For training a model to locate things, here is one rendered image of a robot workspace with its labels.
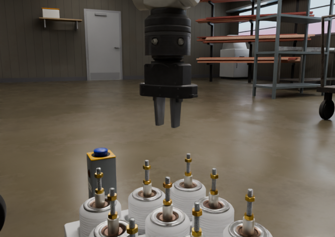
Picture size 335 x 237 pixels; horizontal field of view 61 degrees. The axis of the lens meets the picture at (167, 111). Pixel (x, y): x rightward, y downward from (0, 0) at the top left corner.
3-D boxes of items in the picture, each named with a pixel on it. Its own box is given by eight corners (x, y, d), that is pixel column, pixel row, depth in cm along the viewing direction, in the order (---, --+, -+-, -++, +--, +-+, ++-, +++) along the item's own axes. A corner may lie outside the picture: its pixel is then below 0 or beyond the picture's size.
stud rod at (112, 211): (114, 222, 56) (113, 186, 55) (116, 224, 56) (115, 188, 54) (109, 224, 56) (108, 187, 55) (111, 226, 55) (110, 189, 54)
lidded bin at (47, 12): (59, 20, 824) (59, 11, 820) (60, 18, 790) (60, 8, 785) (42, 19, 806) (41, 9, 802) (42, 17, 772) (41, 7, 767)
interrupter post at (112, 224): (116, 227, 58) (116, 212, 57) (121, 233, 56) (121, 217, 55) (105, 231, 56) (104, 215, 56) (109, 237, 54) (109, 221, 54)
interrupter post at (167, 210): (163, 214, 62) (163, 200, 62) (174, 215, 62) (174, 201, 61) (160, 220, 60) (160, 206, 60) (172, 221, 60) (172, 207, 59)
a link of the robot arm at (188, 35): (206, 95, 57) (207, 34, 55) (183, 101, 49) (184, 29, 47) (154, 92, 64) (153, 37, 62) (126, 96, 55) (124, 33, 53)
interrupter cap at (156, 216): (154, 207, 65) (154, 204, 65) (187, 211, 64) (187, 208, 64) (145, 226, 58) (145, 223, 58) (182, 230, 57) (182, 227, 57)
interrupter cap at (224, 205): (215, 195, 71) (215, 193, 71) (237, 209, 65) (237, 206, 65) (190, 203, 67) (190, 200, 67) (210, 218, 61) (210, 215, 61)
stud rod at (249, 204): (251, 227, 55) (252, 190, 53) (246, 226, 55) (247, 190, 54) (251, 224, 56) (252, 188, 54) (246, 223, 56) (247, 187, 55)
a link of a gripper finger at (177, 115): (169, 128, 55) (169, 96, 54) (177, 125, 58) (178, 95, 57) (176, 129, 55) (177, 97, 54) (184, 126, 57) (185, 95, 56)
